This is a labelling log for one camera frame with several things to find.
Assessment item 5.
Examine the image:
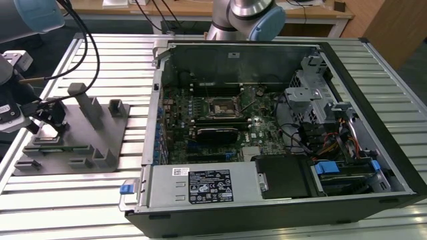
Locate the coloured wire bundle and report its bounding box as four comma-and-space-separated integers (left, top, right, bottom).
311, 118, 367, 163

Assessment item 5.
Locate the black PC case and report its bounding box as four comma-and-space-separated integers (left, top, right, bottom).
118, 37, 427, 240

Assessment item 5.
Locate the CPU socket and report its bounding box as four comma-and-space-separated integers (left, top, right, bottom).
207, 96, 240, 119

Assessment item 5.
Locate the wooden cabinet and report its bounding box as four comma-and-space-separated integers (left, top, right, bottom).
342, 0, 427, 71

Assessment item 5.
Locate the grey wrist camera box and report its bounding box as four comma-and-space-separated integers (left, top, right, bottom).
1, 49, 33, 74

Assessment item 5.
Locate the grey parts rack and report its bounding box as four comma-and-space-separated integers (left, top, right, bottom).
12, 82, 132, 177

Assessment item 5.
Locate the green RAM stick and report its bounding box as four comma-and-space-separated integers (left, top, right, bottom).
24, 146, 84, 153

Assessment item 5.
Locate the blue case latch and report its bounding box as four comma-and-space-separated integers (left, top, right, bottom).
119, 183, 135, 196

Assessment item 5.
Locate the hard disk in blue carrier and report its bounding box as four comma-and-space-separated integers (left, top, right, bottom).
311, 161, 376, 198

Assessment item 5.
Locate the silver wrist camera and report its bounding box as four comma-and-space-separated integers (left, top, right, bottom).
0, 99, 32, 134

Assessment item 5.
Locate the green motherboard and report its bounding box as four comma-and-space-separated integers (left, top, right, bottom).
158, 82, 291, 166

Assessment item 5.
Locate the wooden desk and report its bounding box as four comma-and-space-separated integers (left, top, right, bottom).
63, 0, 356, 38

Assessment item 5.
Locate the black plastic shroud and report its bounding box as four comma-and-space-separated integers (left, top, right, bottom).
250, 154, 327, 200

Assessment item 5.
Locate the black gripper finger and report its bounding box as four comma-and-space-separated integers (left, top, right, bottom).
25, 116, 44, 135
51, 100, 70, 137

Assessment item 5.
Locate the black expansion slot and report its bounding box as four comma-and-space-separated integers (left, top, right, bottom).
186, 154, 226, 163

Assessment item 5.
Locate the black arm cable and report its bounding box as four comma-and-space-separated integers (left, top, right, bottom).
41, 0, 103, 101

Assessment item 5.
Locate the silver power supply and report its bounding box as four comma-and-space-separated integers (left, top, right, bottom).
135, 161, 271, 210

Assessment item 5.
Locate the silver chipset heat sink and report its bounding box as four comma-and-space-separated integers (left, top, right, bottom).
242, 146, 262, 158

